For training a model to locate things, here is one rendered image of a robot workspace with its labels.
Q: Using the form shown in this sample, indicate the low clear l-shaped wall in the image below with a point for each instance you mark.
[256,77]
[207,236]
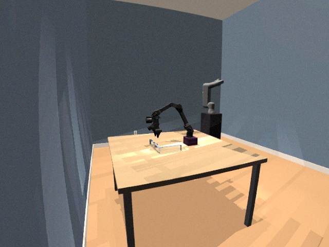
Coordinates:
[165,149]

